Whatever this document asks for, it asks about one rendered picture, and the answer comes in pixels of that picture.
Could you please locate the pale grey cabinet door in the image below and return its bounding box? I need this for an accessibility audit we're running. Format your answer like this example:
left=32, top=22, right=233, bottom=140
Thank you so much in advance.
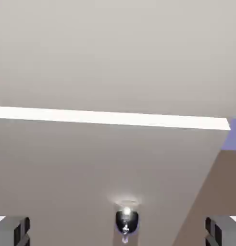
left=0, top=117, right=231, bottom=246

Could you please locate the shiny metal door handle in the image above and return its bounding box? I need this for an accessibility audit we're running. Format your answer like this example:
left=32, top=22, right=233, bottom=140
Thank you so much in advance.
left=114, top=200, right=139, bottom=244

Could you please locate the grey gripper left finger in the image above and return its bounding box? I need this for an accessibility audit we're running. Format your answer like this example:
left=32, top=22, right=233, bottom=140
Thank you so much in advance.
left=0, top=216, right=31, bottom=246

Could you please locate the pale grey painted cabinet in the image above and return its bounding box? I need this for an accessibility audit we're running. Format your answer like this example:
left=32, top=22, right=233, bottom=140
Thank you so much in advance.
left=0, top=0, right=236, bottom=246

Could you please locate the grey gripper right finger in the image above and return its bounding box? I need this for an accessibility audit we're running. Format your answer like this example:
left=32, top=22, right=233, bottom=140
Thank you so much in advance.
left=205, top=215, right=236, bottom=246

